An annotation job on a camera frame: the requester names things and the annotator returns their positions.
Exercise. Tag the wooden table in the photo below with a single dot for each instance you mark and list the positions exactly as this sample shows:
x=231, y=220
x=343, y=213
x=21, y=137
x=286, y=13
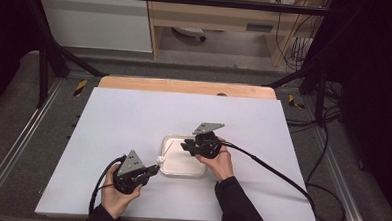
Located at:
x=168, y=86

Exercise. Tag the aluminium rail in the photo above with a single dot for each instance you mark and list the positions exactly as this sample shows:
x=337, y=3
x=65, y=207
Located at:
x=342, y=183
x=19, y=139

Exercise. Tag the small white ball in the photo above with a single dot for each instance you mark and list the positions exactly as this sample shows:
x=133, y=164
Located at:
x=160, y=160

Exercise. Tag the person's right hand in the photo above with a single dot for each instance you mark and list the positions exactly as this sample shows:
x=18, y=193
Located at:
x=219, y=165

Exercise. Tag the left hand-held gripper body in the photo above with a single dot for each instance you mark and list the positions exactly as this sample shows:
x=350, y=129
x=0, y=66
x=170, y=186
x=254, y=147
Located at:
x=131, y=164

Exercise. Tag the light wooden desk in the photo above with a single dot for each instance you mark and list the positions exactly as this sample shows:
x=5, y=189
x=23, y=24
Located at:
x=221, y=15

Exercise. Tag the black metal stand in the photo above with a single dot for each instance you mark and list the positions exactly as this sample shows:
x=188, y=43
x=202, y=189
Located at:
x=320, y=92
x=43, y=74

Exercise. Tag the black curtain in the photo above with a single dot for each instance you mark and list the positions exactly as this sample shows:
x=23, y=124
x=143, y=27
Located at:
x=5, y=32
x=375, y=81

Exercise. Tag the person's left hand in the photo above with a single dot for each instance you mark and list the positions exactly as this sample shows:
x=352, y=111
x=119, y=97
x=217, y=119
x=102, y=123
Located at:
x=115, y=200

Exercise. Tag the white chair base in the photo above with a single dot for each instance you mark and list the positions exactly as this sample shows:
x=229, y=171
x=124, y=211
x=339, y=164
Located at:
x=190, y=31

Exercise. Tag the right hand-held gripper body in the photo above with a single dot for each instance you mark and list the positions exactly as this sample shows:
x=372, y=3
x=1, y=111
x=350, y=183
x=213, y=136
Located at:
x=207, y=144

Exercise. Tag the square white tray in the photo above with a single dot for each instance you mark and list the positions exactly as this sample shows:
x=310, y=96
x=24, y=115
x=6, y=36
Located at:
x=181, y=163

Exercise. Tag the yellow black tape strip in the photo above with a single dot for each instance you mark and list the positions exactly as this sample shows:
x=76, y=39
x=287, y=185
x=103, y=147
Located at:
x=80, y=87
x=295, y=102

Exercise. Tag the white cabinet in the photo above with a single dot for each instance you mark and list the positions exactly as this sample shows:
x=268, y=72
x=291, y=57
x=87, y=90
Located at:
x=96, y=22

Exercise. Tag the white board sheet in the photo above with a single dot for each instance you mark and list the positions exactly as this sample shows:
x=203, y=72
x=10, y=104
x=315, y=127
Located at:
x=116, y=120

